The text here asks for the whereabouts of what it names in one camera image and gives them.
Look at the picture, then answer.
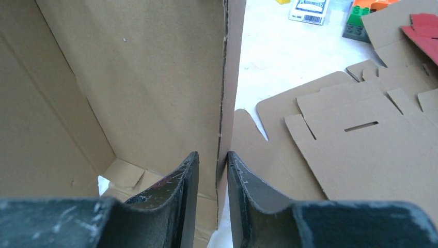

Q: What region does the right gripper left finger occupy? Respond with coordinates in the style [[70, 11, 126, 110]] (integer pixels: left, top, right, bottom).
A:
[[1, 152, 199, 247]]

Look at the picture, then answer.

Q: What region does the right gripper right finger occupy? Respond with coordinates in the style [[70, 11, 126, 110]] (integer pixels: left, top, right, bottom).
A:
[[227, 151, 437, 247]]

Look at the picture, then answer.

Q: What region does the brown cardboard box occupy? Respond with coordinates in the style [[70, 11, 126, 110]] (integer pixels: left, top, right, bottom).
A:
[[1, 1, 246, 247]]

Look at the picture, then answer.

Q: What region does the playing card deck box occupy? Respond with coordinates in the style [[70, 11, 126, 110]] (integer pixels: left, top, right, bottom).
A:
[[288, 0, 330, 25]]

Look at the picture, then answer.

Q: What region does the stack of brown cardboard blanks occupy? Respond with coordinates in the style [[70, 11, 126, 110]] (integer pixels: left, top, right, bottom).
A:
[[231, 1, 437, 221]]

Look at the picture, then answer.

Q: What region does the orange green toy block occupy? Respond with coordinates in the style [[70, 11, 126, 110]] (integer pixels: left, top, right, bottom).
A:
[[342, 0, 401, 44]]

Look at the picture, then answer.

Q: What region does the yellow small block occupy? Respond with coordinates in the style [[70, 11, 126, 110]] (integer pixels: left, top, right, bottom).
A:
[[275, 0, 291, 5]]

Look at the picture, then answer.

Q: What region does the red flat cardboard blank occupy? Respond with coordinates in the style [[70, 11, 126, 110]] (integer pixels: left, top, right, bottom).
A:
[[401, 13, 437, 65]]

